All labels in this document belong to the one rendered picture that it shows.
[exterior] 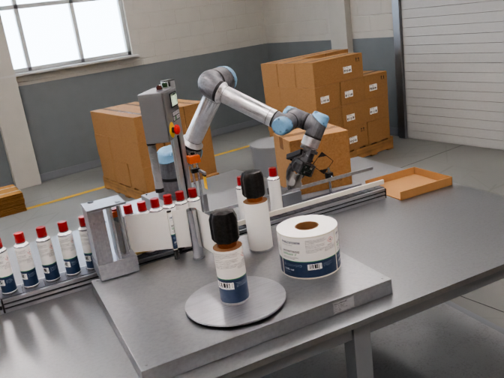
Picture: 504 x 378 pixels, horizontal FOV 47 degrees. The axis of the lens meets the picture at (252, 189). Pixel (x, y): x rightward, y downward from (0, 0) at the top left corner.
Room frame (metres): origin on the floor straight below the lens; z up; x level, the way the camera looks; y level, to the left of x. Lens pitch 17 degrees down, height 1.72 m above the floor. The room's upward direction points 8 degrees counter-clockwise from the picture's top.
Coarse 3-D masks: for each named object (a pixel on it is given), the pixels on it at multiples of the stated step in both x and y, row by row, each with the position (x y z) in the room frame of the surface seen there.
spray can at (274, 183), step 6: (270, 168) 2.35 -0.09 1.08; (270, 174) 2.34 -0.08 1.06; (276, 174) 2.35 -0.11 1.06; (270, 180) 2.34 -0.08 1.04; (276, 180) 2.33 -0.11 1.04; (270, 186) 2.34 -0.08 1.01; (276, 186) 2.33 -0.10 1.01; (270, 192) 2.34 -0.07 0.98; (276, 192) 2.33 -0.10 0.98; (270, 198) 2.35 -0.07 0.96; (276, 198) 2.33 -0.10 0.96; (276, 204) 2.33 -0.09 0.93; (282, 204) 2.35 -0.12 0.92
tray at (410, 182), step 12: (408, 168) 2.80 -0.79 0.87; (420, 168) 2.77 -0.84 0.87; (372, 180) 2.70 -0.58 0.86; (384, 180) 2.73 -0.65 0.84; (396, 180) 2.74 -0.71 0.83; (408, 180) 2.72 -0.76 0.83; (420, 180) 2.69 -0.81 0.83; (432, 180) 2.67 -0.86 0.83; (444, 180) 2.56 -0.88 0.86; (396, 192) 2.56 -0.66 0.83; (408, 192) 2.47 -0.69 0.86; (420, 192) 2.50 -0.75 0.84
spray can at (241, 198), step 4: (240, 176) 2.29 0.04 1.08; (240, 184) 2.27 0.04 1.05; (236, 188) 2.28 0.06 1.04; (240, 188) 2.27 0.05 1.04; (236, 192) 2.28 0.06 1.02; (240, 192) 2.27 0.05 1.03; (240, 196) 2.27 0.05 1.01; (240, 200) 2.27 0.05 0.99; (240, 204) 2.27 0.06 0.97; (240, 208) 2.27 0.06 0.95; (240, 212) 2.27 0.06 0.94; (240, 216) 2.28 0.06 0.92; (244, 216) 2.26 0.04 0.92; (244, 224) 2.27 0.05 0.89
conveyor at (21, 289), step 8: (360, 192) 2.50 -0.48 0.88; (328, 200) 2.44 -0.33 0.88; (336, 200) 2.43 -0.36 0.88; (304, 208) 2.37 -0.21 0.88; (272, 216) 2.33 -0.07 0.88; (280, 216) 2.32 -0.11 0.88; (144, 256) 2.08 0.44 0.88; (64, 272) 2.03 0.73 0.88; (88, 272) 2.00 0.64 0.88; (40, 280) 1.98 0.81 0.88; (56, 280) 1.96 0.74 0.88; (64, 280) 1.95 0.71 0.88; (24, 288) 1.93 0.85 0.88; (32, 288) 1.92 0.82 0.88; (0, 296) 1.89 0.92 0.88; (8, 296) 1.88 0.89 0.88
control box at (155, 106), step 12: (144, 96) 2.19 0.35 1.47; (156, 96) 2.18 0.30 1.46; (168, 96) 2.23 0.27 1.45; (144, 108) 2.19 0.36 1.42; (156, 108) 2.18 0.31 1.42; (168, 108) 2.21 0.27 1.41; (144, 120) 2.19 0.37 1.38; (156, 120) 2.18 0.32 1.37; (168, 120) 2.18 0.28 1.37; (180, 120) 2.33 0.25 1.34; (156, 132) 2.18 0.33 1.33; (168, 132) 2.18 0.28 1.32; (180, 132) 2.30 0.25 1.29
